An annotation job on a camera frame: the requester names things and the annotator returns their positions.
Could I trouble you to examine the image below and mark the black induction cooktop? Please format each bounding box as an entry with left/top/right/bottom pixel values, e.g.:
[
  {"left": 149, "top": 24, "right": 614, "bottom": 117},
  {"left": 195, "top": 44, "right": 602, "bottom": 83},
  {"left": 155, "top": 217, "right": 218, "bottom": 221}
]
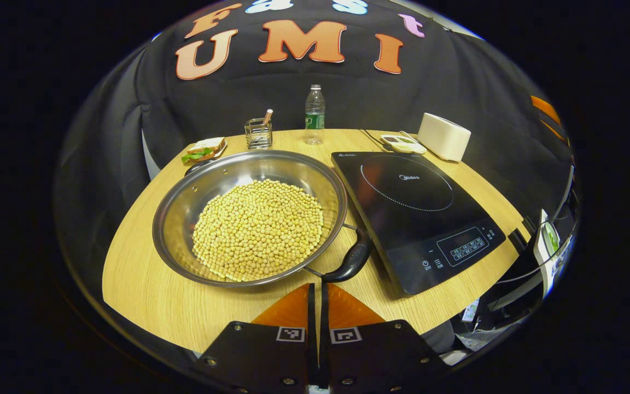
[{"left": 330, "top": 151, "right": 507, "bottom": 296}]

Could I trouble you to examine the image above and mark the clear plastic water bottle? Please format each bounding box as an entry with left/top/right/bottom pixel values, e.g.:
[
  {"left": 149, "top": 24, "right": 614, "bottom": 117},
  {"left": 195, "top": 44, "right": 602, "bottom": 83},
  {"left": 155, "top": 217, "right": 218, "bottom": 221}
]
[{"left": 304, "top": 84, "right": 326, "bottom": 146}]

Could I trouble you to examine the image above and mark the black power cable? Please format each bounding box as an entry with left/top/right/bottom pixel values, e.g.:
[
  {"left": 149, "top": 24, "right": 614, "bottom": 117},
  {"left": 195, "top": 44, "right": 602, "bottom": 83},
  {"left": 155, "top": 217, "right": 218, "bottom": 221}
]
[{"left": 360, "top": 129, "right": 398, "bottom": 153}]

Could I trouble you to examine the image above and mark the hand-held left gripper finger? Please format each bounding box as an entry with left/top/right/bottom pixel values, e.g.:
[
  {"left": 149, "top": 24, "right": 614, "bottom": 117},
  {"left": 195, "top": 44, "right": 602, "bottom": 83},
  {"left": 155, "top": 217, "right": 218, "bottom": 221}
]
[
  {"left": 319, "top": 283, "right": 450, "bottom": 393},
  {"left": 195, "top": 283, "right": 318, "bottom": 393}
]

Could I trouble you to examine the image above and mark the white sectioned dish with beans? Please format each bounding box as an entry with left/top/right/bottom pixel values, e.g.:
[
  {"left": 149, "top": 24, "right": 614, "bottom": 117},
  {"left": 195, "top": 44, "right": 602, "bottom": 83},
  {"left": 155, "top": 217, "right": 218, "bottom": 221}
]
[{"left": 381, "top": 134, "right": 428, "bottom": 155}]

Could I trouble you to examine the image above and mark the pile of yellow soybeans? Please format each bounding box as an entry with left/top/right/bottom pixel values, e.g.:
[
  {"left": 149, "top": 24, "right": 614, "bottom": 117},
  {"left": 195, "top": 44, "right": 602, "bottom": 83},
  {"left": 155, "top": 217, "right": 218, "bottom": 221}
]
[{"left": 192, "top": 179, "right": 325, "bottom": 283}]

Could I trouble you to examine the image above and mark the white box appliance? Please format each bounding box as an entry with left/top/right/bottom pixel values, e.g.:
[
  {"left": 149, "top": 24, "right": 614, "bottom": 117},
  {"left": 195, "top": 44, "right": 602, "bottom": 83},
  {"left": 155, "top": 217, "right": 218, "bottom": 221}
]
[{"left": 417, "top": 112, "right": 471, "bottom": 163}]

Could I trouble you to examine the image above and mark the steel pot with black handles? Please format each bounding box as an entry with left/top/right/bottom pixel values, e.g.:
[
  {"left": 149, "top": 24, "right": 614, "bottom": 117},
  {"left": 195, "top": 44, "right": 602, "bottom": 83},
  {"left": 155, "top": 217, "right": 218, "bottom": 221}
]
[{"left": 152, "top": 149, "right": 373, "bottom": 289}]

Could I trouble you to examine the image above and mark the sandwich on white plate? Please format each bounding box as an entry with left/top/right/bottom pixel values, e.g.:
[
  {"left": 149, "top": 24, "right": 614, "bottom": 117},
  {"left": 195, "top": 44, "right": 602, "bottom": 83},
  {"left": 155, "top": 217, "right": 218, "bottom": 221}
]
[{"left": 181, "top": 137, "right": 228, "bottom": 165}]

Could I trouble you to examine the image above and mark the wire mesh holder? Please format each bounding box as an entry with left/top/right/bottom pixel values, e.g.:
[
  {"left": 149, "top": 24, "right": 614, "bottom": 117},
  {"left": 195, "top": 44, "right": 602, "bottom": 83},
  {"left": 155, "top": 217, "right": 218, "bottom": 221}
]
[{"left": 244, "top": 118, "right": 273, "bottom": 150}]

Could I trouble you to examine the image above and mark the black backdrop cloth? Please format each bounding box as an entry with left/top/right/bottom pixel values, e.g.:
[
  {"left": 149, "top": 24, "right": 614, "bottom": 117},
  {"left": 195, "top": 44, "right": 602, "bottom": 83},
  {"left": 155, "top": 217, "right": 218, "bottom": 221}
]
[{"left": 55, "top": 0, "right": 575, "bottom": 307}]

